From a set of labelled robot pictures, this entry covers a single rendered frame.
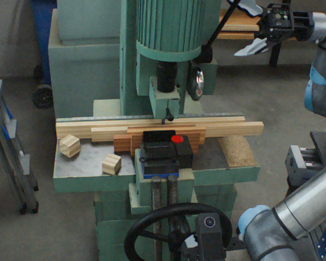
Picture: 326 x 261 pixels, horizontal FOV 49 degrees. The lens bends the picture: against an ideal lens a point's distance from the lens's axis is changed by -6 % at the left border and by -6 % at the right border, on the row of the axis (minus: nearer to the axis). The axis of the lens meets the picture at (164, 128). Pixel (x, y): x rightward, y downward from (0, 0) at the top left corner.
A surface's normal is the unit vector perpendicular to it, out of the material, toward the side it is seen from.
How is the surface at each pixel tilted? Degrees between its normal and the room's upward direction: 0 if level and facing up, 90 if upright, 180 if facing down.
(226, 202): 90
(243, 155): 31
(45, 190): 0
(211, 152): 0
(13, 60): 90
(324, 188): 51
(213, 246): 27
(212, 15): 90
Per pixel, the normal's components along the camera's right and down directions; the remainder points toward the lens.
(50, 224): 0.07, -0.82
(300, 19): 0.07, 0.98
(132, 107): 0.15, 0.58
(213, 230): 0.15, -0.47
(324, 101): -0.50, 0.25
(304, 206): -0.51, -0.23
